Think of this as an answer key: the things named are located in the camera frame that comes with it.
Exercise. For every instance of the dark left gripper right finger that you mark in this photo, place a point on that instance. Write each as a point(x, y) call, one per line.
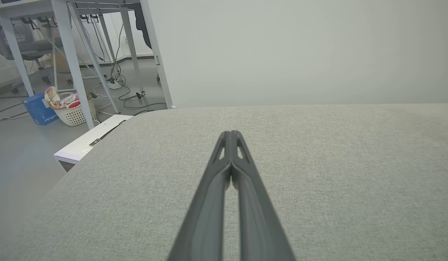
point(260, 232)

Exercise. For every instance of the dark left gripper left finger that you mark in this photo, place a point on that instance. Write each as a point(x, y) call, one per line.
point(205, 224)

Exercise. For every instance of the grey fabric sofa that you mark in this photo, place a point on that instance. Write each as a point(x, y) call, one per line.
point(336, 181)

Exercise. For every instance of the white equipment box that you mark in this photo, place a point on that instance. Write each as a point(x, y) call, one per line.
point(79, 148)

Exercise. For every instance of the white power strip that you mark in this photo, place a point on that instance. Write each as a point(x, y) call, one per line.
point(114, 84)

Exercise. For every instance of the white woven laundry basket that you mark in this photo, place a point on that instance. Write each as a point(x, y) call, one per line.
point(77, 114)

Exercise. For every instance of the white partition panel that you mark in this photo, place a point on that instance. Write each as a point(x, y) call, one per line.
point(300, 50)

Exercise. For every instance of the mixed clothes pile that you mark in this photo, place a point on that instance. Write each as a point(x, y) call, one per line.
point(55, 101)

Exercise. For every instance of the blue cardboard box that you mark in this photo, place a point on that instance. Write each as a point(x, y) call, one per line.
point(41, 110)

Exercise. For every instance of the grey office chair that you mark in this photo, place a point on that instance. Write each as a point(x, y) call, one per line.
point(32, 47)

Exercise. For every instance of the white metal desk frame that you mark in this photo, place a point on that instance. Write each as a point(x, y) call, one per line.
point(74, 65)

